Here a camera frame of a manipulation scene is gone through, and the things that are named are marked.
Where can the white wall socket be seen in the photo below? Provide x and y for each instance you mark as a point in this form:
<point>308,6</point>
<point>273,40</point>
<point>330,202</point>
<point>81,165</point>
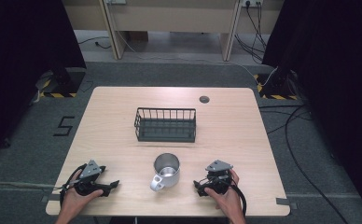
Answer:
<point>252,2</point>

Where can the black curtain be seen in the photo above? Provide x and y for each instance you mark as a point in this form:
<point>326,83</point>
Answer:
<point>334,77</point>
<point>23,62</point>

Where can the person's left hand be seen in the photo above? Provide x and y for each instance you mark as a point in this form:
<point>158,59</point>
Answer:
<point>76,199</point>

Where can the black stand base striped tape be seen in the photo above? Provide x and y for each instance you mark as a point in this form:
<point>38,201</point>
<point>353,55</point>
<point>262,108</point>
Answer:
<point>64,84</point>
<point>278,88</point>

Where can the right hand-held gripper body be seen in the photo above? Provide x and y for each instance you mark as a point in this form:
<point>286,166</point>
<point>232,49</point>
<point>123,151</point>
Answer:
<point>219,175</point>

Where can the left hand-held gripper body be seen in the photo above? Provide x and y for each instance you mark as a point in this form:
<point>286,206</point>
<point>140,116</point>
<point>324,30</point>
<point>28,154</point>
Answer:
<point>90,170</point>

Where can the beige desk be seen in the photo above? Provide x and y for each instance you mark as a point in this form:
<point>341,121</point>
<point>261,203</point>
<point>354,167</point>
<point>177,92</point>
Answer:
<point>173,17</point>

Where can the grey tape strip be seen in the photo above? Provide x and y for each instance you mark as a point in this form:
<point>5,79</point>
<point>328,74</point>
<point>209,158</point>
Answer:
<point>51,198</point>

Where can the person's right hand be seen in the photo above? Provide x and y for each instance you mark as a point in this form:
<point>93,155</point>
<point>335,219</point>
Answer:
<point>227,197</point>

